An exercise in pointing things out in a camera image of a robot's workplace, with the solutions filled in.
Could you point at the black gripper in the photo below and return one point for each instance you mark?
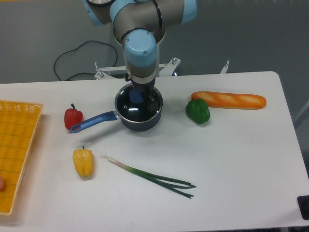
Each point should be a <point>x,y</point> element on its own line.
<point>147,91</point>

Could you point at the glass lid with blue knob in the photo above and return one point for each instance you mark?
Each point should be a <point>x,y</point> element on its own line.
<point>135,109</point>

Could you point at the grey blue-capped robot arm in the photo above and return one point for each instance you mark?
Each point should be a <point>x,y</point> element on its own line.
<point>139,25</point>

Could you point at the dark blue saucepan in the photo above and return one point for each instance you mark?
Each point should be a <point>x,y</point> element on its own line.
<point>112,116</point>

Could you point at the green bell pepper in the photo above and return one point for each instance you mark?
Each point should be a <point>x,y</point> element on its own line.
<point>198,111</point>

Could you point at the orange baguette loaf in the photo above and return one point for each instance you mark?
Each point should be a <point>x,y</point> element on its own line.
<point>230,100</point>

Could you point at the red bell pepper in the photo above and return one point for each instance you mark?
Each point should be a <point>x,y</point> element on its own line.
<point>72,116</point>

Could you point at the green spring onion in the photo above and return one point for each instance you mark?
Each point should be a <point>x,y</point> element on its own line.
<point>172,184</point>

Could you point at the yellow bell pepper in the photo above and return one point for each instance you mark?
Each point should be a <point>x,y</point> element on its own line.
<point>83,160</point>

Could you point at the yellow woven basket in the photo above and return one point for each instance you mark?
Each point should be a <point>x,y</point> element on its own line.
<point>18,123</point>

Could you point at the black device at table edge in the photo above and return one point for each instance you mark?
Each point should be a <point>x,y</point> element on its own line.
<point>303,203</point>

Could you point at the white pedestal base frame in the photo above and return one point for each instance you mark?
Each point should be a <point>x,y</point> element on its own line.
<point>165,69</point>

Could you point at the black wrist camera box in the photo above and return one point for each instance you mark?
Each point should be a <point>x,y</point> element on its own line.
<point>127,77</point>

